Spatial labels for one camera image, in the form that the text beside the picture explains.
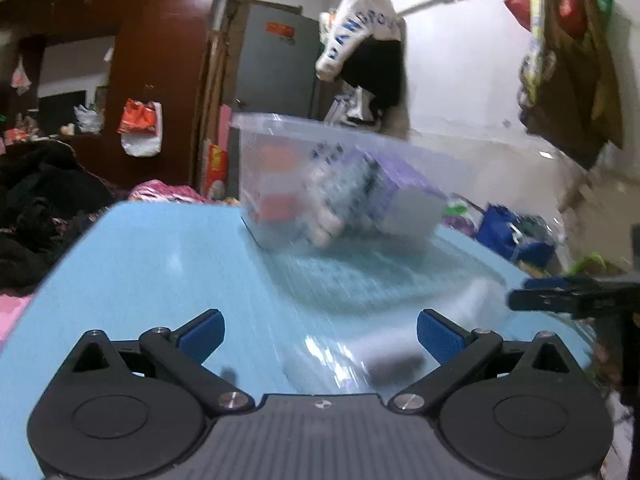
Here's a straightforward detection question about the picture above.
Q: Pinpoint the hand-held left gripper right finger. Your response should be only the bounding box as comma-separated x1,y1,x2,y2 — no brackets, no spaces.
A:
387,309,571,415

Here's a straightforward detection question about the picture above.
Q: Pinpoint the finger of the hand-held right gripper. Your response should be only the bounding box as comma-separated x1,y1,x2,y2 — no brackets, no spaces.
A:
507,288,583,313
527,276,583,290

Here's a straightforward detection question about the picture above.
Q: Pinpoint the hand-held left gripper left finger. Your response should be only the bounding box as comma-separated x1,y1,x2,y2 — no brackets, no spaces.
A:
72,309,254,417

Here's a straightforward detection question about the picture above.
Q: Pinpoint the clear plastic zip bag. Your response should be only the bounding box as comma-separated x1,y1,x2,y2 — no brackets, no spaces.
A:
280,280,501,396

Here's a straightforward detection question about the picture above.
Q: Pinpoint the purple tissue pack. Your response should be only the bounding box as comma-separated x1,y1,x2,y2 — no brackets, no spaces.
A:
350,150,448,239

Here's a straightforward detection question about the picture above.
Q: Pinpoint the white plastic basket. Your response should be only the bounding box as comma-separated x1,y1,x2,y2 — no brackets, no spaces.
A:
231,112,451,257

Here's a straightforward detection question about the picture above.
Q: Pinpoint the blue shopping bag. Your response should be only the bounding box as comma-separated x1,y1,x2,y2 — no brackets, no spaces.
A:
475,204,557,264

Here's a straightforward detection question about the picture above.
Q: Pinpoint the purple plastic bag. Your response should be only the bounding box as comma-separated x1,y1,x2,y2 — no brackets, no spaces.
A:
442,212,483,237

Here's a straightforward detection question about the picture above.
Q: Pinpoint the floral quilt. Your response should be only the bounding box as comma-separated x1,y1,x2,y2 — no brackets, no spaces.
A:
129,180,209,205

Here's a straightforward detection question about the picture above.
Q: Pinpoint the red printed bag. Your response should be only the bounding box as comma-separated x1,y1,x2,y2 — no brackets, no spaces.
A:
207,144,230,197

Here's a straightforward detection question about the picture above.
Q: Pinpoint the pink blanket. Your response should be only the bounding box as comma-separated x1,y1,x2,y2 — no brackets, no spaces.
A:
0,292,34,357

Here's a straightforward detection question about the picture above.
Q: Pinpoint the pile of black clothes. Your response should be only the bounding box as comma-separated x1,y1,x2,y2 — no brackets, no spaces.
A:
0,140,119,294

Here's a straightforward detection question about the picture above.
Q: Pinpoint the hanging olive brown bag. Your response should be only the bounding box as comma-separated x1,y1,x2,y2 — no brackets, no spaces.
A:
519,0,626,172

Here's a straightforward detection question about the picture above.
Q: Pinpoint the pink board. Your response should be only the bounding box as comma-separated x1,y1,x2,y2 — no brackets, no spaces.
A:
218,105,236,147

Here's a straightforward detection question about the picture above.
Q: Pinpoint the orange white plastic bag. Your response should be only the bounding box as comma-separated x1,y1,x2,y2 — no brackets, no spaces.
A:
117,99,164,158

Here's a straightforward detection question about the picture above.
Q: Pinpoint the white black garment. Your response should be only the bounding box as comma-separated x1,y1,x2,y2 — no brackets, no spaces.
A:
325,85,386,127

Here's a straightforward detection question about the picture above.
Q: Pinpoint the black television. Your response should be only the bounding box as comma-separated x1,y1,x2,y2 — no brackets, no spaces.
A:
37,91,89,137

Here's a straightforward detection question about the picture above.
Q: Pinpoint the black hanging garment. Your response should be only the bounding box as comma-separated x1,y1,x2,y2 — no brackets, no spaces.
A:
342,37,409,119

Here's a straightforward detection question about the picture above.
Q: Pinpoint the grey metal door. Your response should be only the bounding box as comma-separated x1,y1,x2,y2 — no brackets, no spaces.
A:
235,2,324,122

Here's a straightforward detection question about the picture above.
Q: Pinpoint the hanging red bag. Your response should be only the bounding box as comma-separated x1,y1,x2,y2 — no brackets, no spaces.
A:
504,0,534,31

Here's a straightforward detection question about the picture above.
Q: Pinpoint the dark wooden wardrobe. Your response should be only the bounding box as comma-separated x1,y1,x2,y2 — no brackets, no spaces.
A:
0,0,224,202

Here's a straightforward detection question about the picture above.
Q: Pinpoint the pink white hanging bag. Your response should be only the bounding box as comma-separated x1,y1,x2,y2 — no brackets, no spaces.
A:
11,57,32,96

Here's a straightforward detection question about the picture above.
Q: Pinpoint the white hooded sweatshirt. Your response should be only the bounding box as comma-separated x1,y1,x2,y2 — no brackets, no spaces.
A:
315,0,405,82

